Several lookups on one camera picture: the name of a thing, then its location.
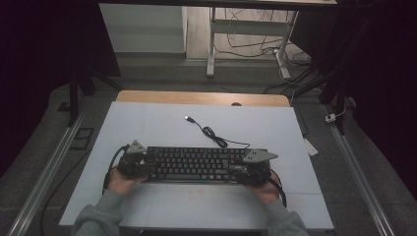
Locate hand-held gripper black cable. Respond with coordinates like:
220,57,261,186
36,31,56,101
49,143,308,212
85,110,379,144
102,144,131,195
268,168,288,208

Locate aluminium floor rail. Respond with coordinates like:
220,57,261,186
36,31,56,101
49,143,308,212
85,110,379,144
323,104,396,236
6,107,87,236

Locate white paper tag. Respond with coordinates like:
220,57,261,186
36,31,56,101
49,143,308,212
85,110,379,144
303,137,319,156

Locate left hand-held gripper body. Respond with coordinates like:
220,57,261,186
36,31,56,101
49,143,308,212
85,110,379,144
117,140,148,180

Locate black keyboard cable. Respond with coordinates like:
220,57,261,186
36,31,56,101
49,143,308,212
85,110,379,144
184,115,251,149

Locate black floor cable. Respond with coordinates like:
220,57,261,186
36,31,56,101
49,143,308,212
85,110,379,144
39,150,91,236

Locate black metal stand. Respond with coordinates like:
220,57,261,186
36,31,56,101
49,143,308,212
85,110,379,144
294,19,362,136
67,65,124,127

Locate person's left hand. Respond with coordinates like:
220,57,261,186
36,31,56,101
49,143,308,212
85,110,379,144
107,168,149,197

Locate left hand-held gripper black cable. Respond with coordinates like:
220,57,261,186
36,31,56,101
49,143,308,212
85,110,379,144
102,144,131,195

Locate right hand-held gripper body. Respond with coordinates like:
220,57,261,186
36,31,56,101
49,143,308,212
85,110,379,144
240,148,279,186

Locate black keyboard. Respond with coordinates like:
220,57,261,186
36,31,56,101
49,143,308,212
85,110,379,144
144,146,271,185

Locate white cabinet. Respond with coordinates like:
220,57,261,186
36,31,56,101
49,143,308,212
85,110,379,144
98,3,188,54

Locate white-framed desk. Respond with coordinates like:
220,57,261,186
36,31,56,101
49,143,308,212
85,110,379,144
97,0,338,80

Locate tangle of black floor cables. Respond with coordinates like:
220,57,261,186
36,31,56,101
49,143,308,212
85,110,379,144
214,8,313,96

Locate person's right hand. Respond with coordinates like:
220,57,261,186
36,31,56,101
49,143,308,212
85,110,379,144
244,173,281,207

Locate white table mat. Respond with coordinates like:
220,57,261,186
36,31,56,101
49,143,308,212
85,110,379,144
58,100,334,230

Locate dark curtain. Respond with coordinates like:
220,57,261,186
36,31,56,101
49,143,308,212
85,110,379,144
289,0,417,201
0,0,121,178

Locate right hand-held gripper black cable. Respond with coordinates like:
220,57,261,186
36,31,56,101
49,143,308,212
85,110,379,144
268,168,288,208

